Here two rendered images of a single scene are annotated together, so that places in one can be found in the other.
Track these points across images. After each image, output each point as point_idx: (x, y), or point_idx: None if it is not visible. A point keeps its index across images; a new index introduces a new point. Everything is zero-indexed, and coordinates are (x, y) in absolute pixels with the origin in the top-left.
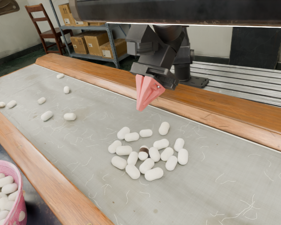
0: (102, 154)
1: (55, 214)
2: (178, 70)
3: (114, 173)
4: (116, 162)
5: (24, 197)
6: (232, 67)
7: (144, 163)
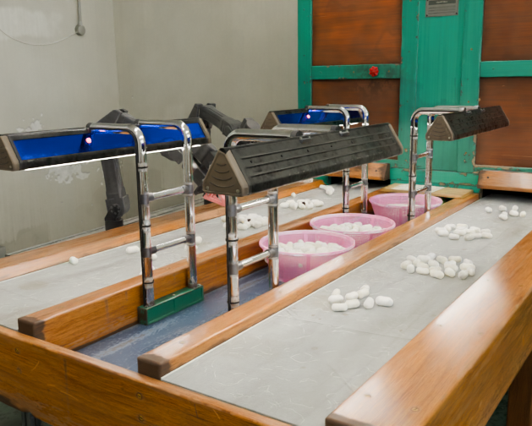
0: (246, 232)
1: (295, 226)
2: (121, 224)
3: (263, 228)
4: (259, 222)
5: None
6: (104, 226)
7: (260, 218)
